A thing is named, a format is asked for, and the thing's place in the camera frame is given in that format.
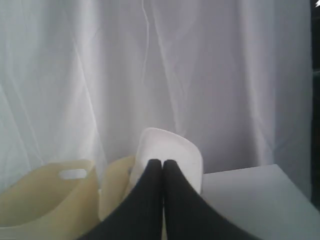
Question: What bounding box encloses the white square ceramic plate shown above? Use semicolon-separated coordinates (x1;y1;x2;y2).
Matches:
129;127;204;194

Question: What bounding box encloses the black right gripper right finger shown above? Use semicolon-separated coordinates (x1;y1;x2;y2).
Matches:
162;160;253;240

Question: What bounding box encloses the cream bin triangle mark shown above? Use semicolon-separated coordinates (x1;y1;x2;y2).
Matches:
0;159;100;240

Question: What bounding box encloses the cream bin square mark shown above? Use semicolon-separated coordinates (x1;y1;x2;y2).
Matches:
98;156;135;221

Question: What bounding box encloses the white curtain backdrop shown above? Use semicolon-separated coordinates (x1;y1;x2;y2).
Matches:
0;0;312;197

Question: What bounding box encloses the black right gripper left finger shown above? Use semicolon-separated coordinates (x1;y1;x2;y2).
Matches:
80;159;163;240

